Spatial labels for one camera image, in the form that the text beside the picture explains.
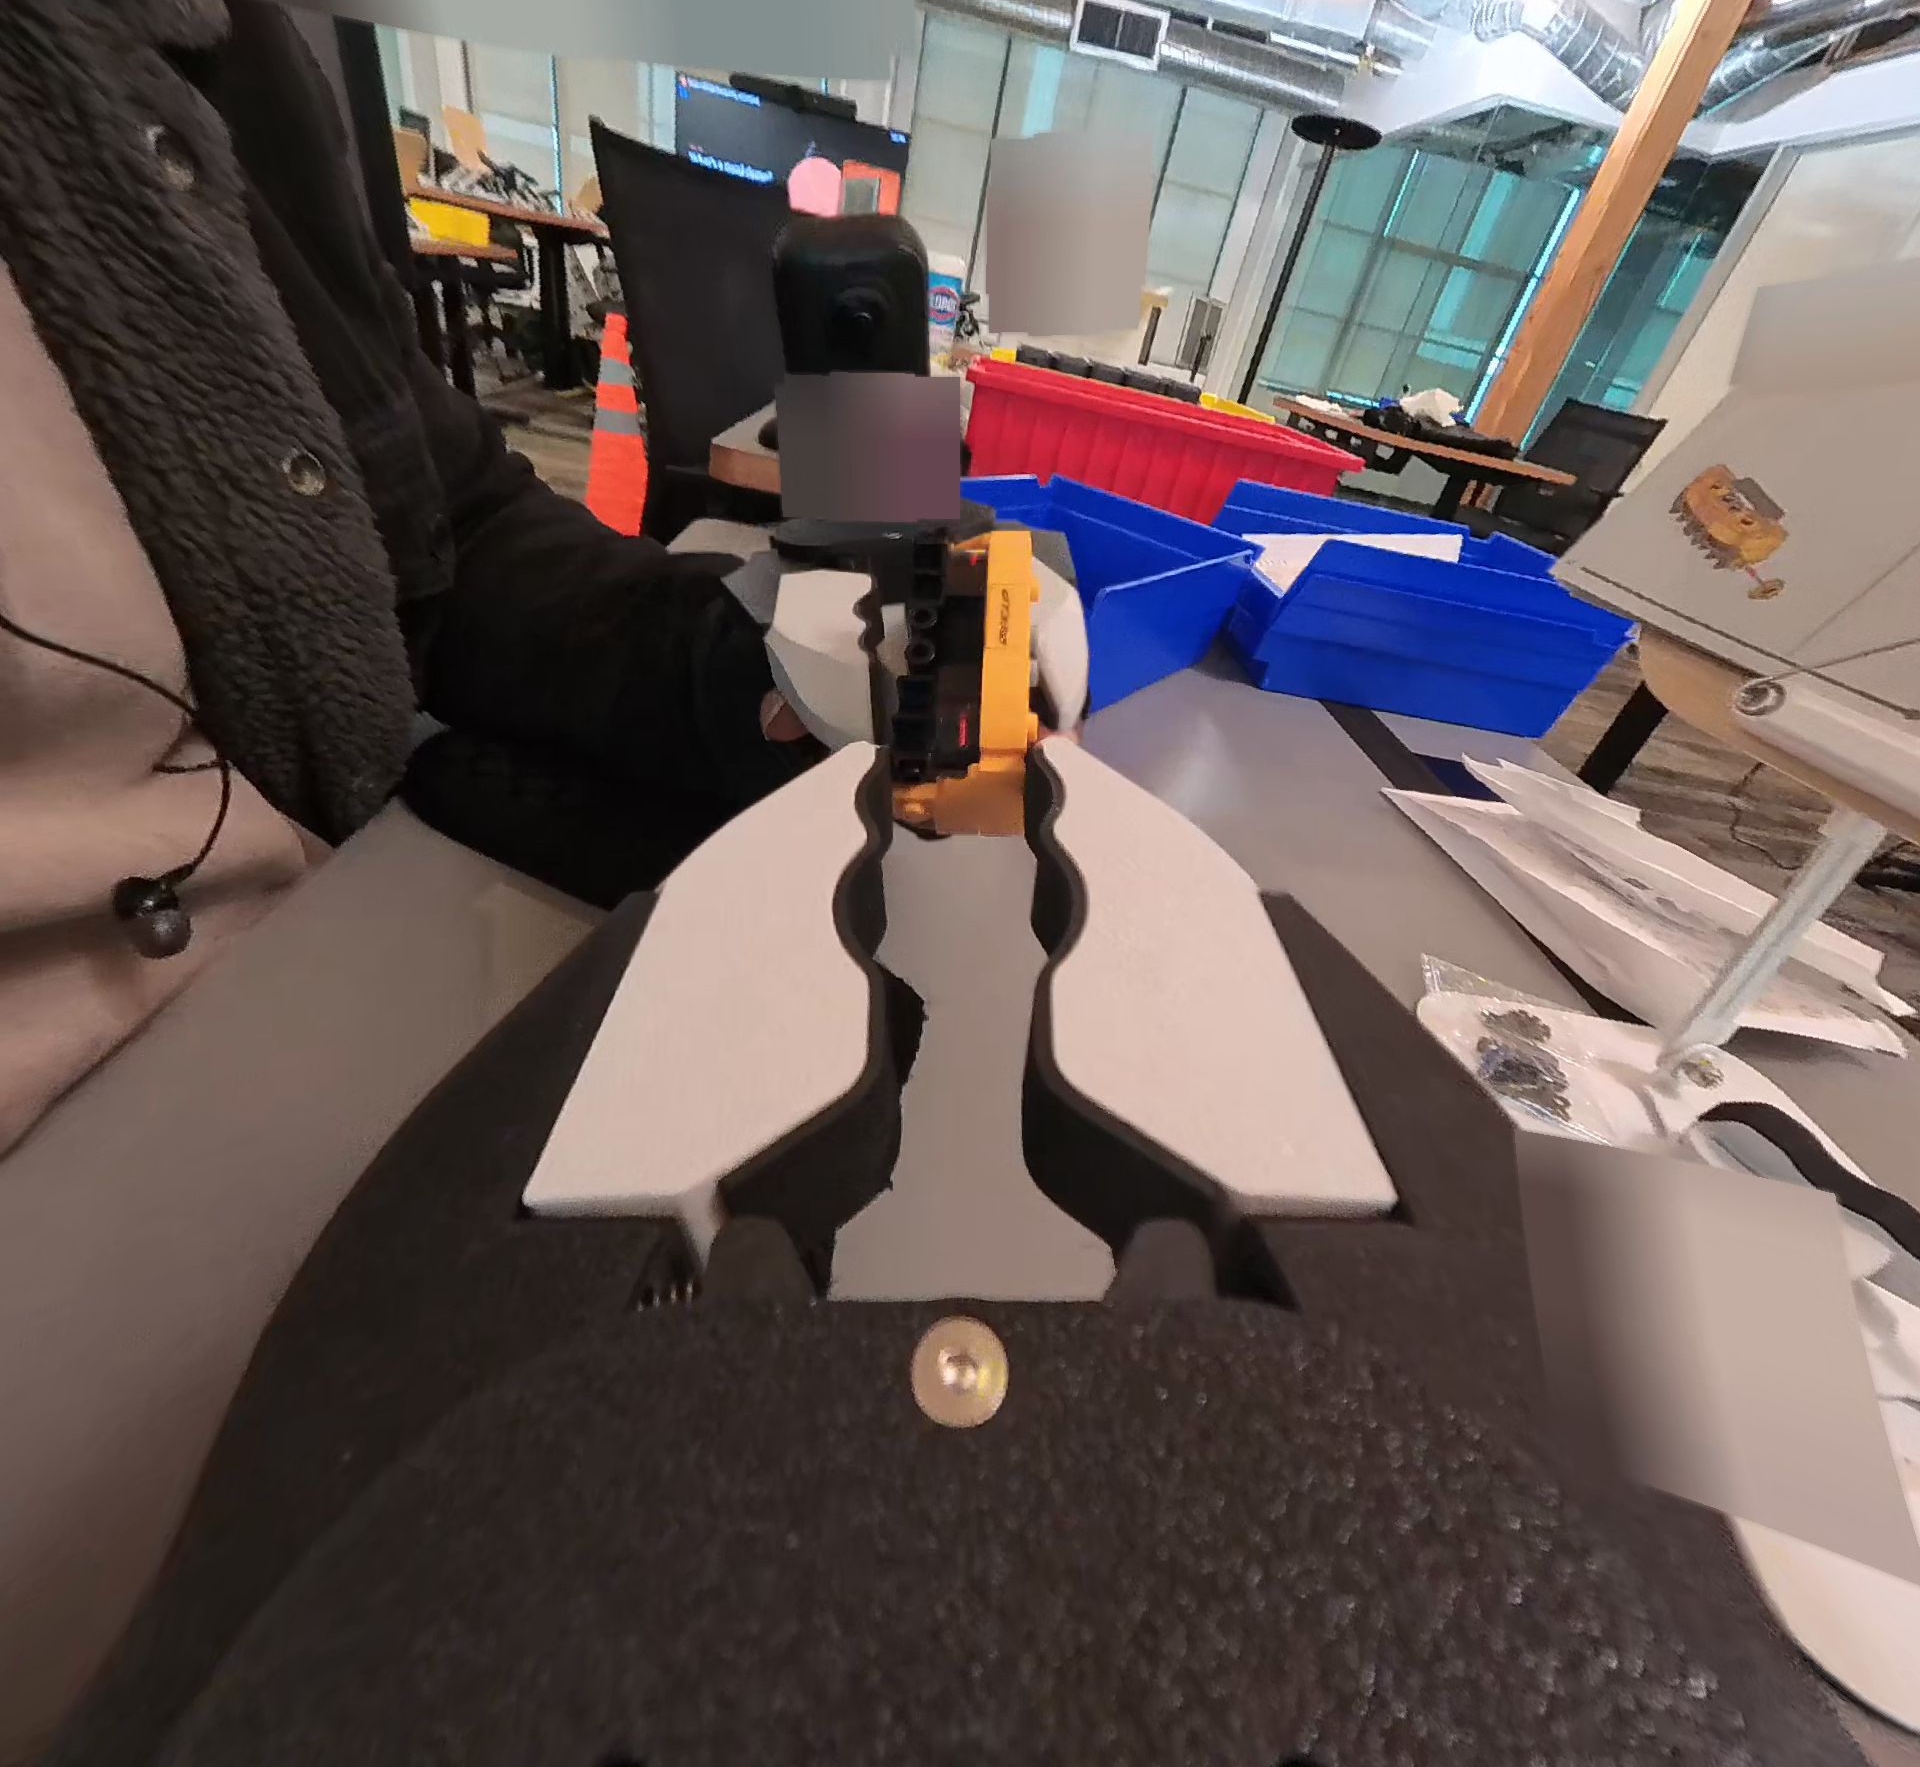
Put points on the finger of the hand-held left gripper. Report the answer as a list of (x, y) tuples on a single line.
[(1057, 658), (818, 641)]

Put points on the computer monitor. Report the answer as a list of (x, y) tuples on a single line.
[(751, 142)]

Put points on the yellow plastic bin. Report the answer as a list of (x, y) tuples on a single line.
[(447, 219)]

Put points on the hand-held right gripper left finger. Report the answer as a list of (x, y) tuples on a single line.
[(706, 1031)]

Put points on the white paper sheet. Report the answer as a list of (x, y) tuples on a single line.
[(1353, 548)]

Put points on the black fleece jacket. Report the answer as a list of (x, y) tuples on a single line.
[(227, 371)]

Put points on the wooden pillar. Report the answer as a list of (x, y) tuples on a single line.
[(1636, 165)]

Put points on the orange and black lego model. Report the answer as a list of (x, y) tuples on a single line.
[(995, 687)]

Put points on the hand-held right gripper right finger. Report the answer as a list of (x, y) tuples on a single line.
[(1215, 1031)]

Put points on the white paper leaflets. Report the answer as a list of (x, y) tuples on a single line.
[(1576, 880)]

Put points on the ceiling air vent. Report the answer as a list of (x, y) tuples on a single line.
[(1120, 20)]

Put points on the beige shirt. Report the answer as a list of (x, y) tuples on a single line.
[(87, 751)]

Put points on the person's left hand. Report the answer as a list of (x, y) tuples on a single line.
[(778, 716)]

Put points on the white wipes canister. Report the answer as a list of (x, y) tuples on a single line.
[(947, 286)]

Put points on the person's left forearm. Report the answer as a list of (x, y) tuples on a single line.
[(601, 687)]

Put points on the orange traffic cone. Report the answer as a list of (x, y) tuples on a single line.
[(616, 443)]

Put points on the lego instruction booklet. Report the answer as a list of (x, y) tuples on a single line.
[(1847, 525)]

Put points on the clear plastic bag of parts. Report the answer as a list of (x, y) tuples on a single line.
[(1512, 1059)]

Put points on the black floor lamp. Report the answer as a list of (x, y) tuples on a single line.
[(1321, 191)]

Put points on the black office chair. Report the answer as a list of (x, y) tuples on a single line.
[(1599, 462), (693, 326)]

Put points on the wooden office table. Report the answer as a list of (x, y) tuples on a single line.
[(1423, 436)]

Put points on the wooden desk with black legs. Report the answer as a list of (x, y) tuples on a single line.
[(509, 252)]

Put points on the red plastic bin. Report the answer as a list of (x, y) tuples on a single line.
[(1140, 436)]

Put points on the white instruction book stand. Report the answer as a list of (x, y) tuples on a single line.
[(1788, 931)]

